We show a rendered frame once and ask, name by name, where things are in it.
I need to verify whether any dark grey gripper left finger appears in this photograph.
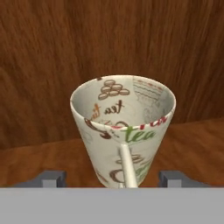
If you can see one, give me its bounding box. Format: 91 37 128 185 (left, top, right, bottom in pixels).
13 170 67 188

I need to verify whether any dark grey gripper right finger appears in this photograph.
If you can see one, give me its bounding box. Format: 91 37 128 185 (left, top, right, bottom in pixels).
157 171 211 188

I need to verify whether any white printed tea cup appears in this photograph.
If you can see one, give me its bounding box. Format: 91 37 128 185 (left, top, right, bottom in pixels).
69 74 177 189

